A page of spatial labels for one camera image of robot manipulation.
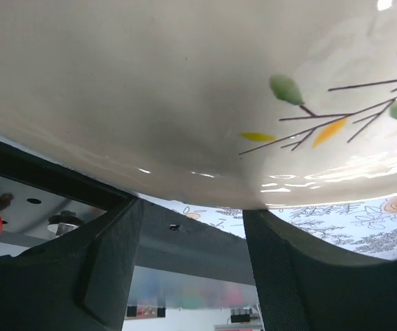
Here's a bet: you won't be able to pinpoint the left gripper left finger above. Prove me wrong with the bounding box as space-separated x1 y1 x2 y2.
0 199 143 330

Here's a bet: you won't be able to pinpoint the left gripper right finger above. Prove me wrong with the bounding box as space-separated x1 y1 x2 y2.
243 210 397 330

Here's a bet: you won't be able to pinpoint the cream leaf plate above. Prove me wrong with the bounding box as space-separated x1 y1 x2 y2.
0 1 397 209

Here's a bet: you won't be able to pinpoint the floral tablecloth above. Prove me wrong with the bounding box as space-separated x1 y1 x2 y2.
160 191 397 259

